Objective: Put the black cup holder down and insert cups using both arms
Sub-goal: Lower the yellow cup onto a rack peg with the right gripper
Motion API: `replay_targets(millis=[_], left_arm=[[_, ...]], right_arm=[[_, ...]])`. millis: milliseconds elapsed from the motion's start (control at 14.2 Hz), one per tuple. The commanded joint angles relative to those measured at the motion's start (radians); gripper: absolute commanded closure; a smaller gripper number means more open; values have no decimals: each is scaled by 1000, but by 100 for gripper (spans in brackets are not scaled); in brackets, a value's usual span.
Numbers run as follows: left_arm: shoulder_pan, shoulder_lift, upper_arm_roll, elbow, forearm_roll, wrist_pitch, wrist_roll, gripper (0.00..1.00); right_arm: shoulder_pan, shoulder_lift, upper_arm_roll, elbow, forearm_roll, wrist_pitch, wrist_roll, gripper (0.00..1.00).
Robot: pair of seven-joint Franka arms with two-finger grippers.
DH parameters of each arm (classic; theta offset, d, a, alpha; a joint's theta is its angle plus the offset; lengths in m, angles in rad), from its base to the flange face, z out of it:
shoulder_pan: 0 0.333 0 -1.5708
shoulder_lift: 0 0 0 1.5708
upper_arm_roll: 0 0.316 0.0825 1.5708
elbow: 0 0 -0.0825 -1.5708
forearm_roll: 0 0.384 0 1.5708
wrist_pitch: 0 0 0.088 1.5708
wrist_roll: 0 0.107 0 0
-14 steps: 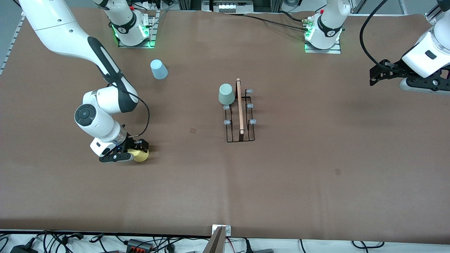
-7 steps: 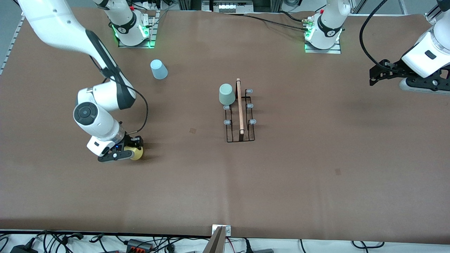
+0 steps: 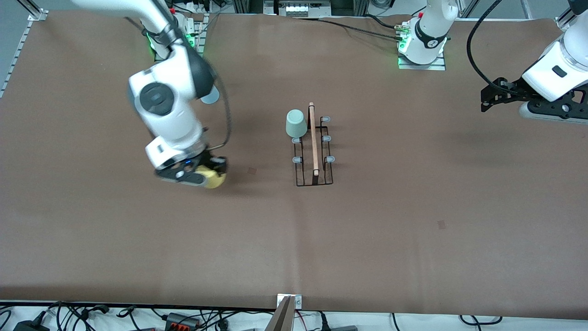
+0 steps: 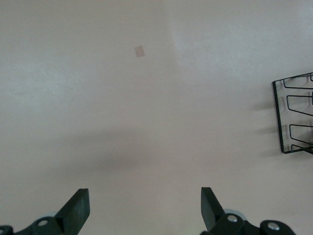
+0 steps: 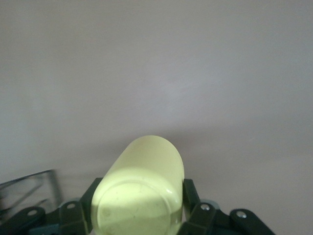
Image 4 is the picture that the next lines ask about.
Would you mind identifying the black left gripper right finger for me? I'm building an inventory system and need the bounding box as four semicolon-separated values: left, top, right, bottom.
200;187;261;235

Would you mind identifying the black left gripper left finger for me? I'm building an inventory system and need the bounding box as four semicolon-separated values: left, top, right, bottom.
16;188;90;235

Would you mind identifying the black wire cup holder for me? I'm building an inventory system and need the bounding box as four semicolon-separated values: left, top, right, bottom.
272;72;313;155

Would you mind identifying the small brown tape patch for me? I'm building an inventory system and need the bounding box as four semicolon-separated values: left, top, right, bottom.
134;45;146;59

